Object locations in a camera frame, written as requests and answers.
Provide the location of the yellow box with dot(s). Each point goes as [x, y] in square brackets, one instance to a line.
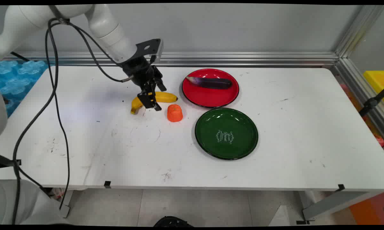
[377, 81]

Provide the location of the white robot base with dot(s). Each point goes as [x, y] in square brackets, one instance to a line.
[29, 204]

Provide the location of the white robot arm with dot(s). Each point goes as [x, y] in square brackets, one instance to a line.
[109, 28]

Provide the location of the black round floor object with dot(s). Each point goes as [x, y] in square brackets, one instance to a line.
[172, 222]

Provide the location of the purple eggplant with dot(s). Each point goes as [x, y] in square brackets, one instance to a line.
[211, 83]

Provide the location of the grey table leg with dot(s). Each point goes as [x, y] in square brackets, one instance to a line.
[335, 204]

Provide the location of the green plate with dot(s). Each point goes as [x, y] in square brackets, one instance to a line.
[226, 134]

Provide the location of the red plate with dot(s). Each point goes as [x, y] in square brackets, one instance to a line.
[211, 97]

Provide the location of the pink red strip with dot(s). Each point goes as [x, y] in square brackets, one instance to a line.
[375, 134]

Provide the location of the aluminium back frame rail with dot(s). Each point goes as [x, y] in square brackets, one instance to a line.
[227, 59]

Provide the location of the aluminium side frame rail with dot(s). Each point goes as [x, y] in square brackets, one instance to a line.
[358, 35]

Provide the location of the black table edge clip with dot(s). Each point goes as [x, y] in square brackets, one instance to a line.
[341, 187]
[107, 184]

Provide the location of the orange box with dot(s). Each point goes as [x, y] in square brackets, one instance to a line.
[369, 209]

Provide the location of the orange toy persimmon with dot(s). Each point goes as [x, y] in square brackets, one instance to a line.
[174, 113]

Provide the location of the white table leg bracket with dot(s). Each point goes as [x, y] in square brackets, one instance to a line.
[66, 204]

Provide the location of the blue bottle pack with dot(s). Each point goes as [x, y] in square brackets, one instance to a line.
[16, 83]

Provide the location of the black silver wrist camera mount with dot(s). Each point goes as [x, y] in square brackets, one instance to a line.
[151, 47]

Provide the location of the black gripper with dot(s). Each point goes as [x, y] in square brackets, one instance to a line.
[141, 72]

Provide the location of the yellow banana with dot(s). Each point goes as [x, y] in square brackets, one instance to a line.
[166, 96]

